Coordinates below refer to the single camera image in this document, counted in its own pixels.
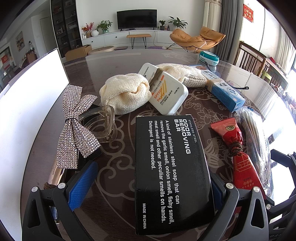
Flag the wooden bench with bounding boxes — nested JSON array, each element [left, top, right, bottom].
[[126, 34, 152, 50]]

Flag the dark display shelf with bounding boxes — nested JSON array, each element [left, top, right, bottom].
[[50, 0, 82, 57]]

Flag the teal white round device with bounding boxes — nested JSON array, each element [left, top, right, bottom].
[[199, 51, 219, 70]]

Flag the grey curtain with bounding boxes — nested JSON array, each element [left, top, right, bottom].
[[215, 0, 243, 64]]

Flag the cream knitted cloth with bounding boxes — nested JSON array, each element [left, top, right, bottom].
[[157, 63, 208, 87], [99, 73, 152, 115]]

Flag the red snack packet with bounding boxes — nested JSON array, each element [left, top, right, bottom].
[[211, 118, 266, 200]]

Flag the rhinestone bow hair clip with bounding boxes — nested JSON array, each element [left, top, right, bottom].
[[56, 85, 100, 169]]

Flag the orange lounge chair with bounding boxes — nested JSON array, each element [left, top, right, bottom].
[[170, 27, 226, 53]]

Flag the potted green plant left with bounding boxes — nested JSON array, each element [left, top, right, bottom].
[[96, 20, 112, 34]]

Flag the red flowers in vase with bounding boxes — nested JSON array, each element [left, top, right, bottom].
[[81, 22, 94, 38]]

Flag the small potted plant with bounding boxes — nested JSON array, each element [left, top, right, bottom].
[[159, 20, 166, 31]]

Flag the black television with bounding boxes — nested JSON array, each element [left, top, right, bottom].
[[116, 9, 157, 29]]

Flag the wooden dining chair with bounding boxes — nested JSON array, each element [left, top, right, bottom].
[[234, 41, 271, 79]]

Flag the large leafy plant right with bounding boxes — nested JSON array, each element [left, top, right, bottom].
[[169, 16, 188, 29]]

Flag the blue white toothpaste box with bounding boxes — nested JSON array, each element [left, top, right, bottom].
[[191, 65, 245, 113]]

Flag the black odor removing bar box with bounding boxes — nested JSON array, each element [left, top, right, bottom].
[[135, 115, 215, 235]]

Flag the round floor cushion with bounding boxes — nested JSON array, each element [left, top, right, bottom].
[[88, 46, 115, 55]]

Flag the white tv cabinet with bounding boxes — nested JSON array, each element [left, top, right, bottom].
[[82, 30, 174, 49]]

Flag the clear plastic claw clip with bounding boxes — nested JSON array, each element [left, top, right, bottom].
[[78, 105, 117, 143]]

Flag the cardboard box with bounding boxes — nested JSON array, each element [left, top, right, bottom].
[[65, 45, 92, 61]]

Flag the clear glasses with black arms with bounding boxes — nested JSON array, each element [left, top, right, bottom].
[[227, 79, 271, 186]]

